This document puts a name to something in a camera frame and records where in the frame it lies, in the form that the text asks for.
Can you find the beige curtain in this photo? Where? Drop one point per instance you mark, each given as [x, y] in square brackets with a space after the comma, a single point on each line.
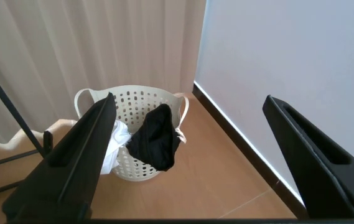
[102, 46]

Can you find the black clothes rack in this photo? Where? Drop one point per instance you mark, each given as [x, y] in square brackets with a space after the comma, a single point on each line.
[8, 102]

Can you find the black garment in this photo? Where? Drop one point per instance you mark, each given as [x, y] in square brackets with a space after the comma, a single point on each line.
[155, 140]

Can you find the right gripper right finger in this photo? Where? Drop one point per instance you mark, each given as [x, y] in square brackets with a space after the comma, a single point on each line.
[319, 180]

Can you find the white garment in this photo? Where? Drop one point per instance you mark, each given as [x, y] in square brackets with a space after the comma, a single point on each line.
[116, 140]

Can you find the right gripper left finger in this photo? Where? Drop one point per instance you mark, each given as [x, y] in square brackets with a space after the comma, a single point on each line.
[58, 174]

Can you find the white laundry basket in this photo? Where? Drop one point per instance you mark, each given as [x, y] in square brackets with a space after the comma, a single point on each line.
[133, 102]

